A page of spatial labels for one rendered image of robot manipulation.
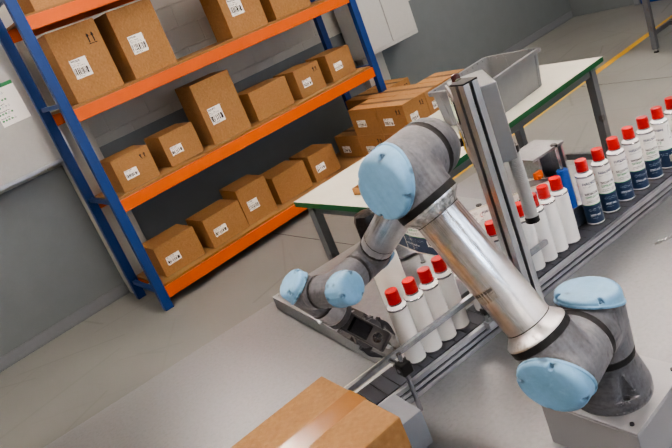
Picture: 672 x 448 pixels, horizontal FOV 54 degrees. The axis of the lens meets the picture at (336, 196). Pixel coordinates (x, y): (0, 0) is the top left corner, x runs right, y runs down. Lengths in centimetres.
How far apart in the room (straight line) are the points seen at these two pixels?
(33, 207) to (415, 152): 471
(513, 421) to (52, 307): 463
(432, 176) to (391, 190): 7
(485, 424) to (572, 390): 44
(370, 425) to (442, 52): 711
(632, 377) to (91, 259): 490
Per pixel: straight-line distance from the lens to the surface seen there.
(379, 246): 140
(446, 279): 167
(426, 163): 108
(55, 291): 571
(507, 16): 908
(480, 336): 175
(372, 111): 571
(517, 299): 111
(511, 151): 155
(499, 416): 155
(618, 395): 132
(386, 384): 166
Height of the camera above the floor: 182
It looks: 18 degrees down
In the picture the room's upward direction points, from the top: 22 degrees counter-clockwise
